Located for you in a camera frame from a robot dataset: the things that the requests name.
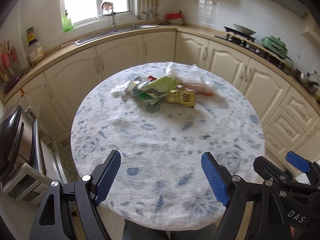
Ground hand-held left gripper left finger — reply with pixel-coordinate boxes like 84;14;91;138
29;150;122;240

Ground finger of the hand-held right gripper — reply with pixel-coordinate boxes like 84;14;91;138
253;156;290;180
286;151;320;188

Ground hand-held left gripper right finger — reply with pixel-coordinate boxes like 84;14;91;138
201;152;292;240

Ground white plastic wrapper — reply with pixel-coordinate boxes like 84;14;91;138
111;83;131;98

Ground yellow snack packet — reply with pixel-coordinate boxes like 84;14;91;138
166;89;196;109

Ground clear plastic bag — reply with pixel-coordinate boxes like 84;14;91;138
165;64;216;97

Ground green white snack wrapper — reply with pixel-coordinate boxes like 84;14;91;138
140;76;180;105

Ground cream cabinet drawer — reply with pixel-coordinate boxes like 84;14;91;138
264;124;298;158
272;106;315;145
286;86;320;124

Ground round table with patterned cloth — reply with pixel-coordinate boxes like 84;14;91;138
71;61;265;230

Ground person's leg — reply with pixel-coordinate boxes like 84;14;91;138
122;220;218;240

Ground white plastic shelf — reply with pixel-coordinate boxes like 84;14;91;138
0;140;68;208

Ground silver black kitchen appliance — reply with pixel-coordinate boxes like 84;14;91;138
0;105;48;180

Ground black gas stove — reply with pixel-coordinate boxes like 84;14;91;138
214;34;293;70

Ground green electric cooker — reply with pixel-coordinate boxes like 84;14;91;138
262;35;288;58

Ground cream base cabinets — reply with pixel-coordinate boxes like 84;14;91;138
0;29;320;180

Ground black induction cooker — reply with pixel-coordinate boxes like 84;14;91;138
224;26;257;42

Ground steel pan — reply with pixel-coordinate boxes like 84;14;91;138
232;24;257;36

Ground large glass jar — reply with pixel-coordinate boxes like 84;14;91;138
28;42;45;65

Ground steel kitchen sink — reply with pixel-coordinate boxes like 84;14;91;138
75;24;159;46

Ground red utensil holder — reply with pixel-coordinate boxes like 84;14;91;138
0;40;20;80

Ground steel kitchen faucet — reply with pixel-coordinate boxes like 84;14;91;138
109;11;118;33

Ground green detergent bottle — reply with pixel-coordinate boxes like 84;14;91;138
62;15;74;33

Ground dark bottle yellow label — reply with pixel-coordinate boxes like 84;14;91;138
26;27;37;47

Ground metal soup ladle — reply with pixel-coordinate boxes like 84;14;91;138
137;0;147;20

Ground red plastic container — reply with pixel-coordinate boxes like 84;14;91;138
167;12;185;21

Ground metal skimmer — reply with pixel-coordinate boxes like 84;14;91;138
155;0;163;20

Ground pale pink ornament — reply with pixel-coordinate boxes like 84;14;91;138
101;1;114;13

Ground steel wok black handle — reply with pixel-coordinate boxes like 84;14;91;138
291;69;320;95

